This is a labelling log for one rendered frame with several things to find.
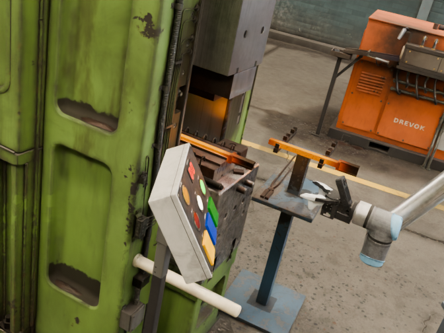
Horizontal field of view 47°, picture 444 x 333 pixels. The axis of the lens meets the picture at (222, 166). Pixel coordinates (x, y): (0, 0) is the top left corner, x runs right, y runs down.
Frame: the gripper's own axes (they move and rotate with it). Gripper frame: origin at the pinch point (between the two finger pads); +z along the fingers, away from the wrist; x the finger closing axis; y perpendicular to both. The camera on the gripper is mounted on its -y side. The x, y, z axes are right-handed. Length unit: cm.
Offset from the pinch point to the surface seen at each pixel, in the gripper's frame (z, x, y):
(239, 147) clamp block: 36.0, 15.1, 1.9
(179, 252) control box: 13, -72, -3
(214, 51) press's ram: 40, -18, -44
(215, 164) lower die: 35.4, -8.1, 1.6
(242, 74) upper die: 33.4, -4.8, -35.0
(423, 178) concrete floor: -39, 315, 100
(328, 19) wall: 200, 732, 41
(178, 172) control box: 23, -62, -20
